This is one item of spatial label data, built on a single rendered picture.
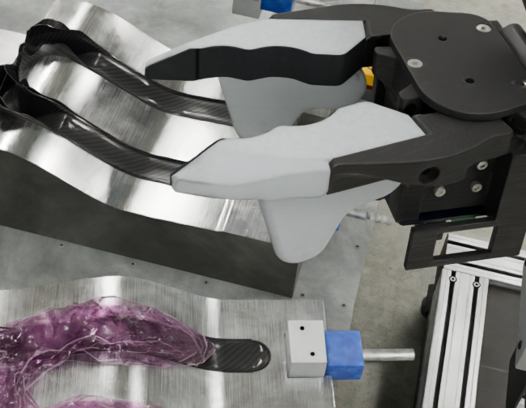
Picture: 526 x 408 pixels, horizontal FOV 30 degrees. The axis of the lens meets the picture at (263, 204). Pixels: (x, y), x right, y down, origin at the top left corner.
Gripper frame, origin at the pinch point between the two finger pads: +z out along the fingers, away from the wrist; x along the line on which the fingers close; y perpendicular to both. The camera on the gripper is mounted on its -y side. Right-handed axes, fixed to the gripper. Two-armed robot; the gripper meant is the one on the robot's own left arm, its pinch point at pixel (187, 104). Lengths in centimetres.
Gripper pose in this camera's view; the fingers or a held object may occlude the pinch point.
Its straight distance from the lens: 38.3
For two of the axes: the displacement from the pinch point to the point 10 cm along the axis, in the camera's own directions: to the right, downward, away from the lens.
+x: -2.2, -6.6, 7.2
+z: -9.7, 1.2, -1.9
